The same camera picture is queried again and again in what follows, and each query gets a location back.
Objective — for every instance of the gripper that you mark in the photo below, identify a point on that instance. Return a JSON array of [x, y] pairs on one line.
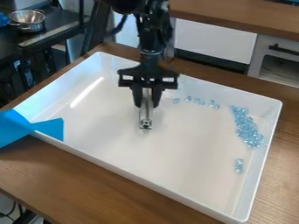
[[148, 73]]

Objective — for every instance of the silver metal bar tool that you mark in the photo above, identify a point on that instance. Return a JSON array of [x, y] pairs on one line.
[[145, 113]]

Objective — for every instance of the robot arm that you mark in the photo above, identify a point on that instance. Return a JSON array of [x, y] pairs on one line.
[[152, 26]]

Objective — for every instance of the pile of blue bits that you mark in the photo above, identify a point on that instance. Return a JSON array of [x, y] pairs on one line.
[[246, 128], [199, 101], [238, 165]]

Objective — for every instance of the white tray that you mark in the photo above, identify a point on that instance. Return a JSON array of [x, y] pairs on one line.
[[155, 140]]

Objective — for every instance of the white cabinet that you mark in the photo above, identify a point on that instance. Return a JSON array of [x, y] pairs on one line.
[[249, 43]]

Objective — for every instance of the black shelf cart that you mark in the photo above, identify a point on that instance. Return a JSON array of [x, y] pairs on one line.
[[35, 49]]

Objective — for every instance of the blue tape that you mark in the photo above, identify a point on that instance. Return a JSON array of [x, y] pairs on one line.
[[23, 128]]

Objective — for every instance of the silver pot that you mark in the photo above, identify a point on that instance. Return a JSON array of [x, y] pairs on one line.
[[26, 19]]

